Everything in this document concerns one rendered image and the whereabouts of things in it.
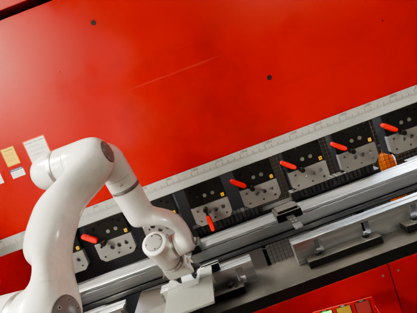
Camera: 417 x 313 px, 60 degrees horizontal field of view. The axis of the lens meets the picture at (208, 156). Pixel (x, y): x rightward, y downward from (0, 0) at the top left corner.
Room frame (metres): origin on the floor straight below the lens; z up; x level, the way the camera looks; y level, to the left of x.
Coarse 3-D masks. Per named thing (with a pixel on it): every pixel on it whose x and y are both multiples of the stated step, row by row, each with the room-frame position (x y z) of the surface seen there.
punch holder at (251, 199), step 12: (240, 168) 1.35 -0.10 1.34; (252, 168) 1.35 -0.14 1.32; (264, 168) 1.34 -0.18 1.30; (240, 180) 1.35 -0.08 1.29; (252, 180) 1.35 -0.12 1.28; (264, 180) 1.34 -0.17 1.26; (276, 180) 1.34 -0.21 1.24; (240, 192) 1.34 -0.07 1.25; (252, 192) 1.34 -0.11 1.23; (264, 192) 1.35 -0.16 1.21; (276, 192) 1.34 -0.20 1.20; (252, 204) 1.34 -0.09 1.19
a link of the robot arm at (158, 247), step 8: (152, 232) 1.13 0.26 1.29; (160, 232) 1.12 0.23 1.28; (144, 240) 1.12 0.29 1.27; (152, 240) 1.11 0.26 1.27; (160, 240) 1.10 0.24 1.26; (168, 240) 1.12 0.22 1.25; (144, 248) 1.10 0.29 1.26; (152, 248) 1.09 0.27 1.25; (160, 248) 1.08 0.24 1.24; (168, 248) 1.10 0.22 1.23; (152, 256) 1.08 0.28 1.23; (160, 256) 1.09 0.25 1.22; (168, 256) 1.11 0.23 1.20; (176, 256) 1.12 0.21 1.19; (160, 264) 1.12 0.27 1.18; (168, 264) 1.13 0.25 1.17; (176, 264) 1.16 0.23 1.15
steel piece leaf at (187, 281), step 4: (184, 276) 1.36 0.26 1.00; (188, 276) 1.35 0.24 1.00; (184, 280) 1.33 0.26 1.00; (188, 280) 1.32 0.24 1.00; (192, 280) 1.27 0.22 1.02; (196, 280) 1.27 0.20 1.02; (176, 284) 1.28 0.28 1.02; (180, 284) 1.27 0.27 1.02; (184, 284) 1.27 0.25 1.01; (188, 284) 1.27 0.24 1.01; (192, 284) 1.27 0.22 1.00; (180, 288) 1.27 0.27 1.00
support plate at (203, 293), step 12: (204, 276) 1.30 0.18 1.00; (168, 288) 1.32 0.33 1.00; (192, 288) 1.25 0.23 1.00; (204, 288) 1.21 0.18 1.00; (168, 300) 1.23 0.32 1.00; (180, 300) 1.20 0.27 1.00; (192, 300) 1.17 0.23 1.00; (204, 300) 1.14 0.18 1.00; (168, 312) 1.14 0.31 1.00; (180, 312) 1.12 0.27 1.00
